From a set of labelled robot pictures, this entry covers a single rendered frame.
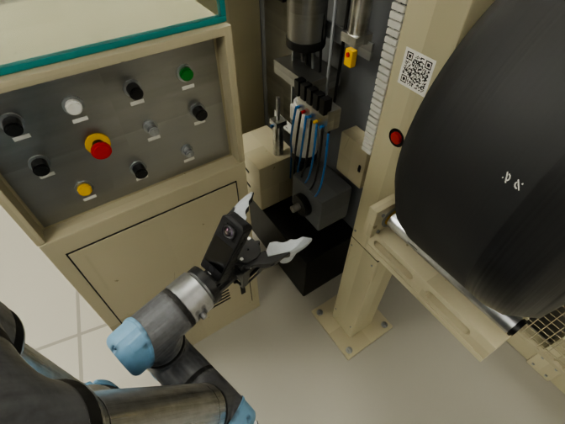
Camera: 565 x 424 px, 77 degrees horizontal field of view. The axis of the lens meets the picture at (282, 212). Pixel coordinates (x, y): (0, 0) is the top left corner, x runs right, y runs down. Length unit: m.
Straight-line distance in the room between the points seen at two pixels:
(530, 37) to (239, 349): 1.48
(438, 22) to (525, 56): 0.27
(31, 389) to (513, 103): 0.52
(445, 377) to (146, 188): 1.39
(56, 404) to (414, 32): 0.76
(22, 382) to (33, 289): 1.87
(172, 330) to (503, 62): 0.55
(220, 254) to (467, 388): 1.40
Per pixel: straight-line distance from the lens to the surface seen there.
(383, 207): 0.86
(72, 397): 0.34
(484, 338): 0.86
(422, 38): 0.78
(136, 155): 0.94
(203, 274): 0.58
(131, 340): 0.56
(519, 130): 0.49
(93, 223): 0.98
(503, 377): 1.87
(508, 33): 0.53
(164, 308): 0.57
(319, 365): 1.65
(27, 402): 0.31
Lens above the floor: 1.56
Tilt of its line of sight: 49 degrees down
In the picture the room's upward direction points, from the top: straight up
